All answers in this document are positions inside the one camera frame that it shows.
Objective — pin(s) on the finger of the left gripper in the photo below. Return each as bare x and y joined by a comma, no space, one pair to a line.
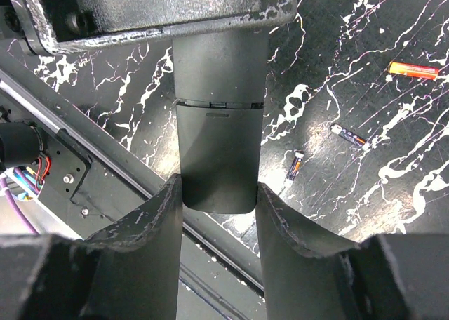
57,27

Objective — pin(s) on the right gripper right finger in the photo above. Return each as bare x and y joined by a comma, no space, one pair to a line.
309,272

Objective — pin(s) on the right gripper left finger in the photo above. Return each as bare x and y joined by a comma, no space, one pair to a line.
128,270

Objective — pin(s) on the black remote battery cover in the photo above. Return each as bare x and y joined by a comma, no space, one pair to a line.
219,158

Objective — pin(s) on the black remote control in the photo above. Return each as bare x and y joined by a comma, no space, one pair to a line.
221,67

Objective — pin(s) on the dark battery near remote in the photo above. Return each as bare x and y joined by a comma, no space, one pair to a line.
294,169

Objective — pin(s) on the dark battery on table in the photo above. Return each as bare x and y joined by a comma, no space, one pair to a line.
349,136

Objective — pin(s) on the orange battery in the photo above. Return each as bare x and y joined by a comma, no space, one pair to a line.
416,71

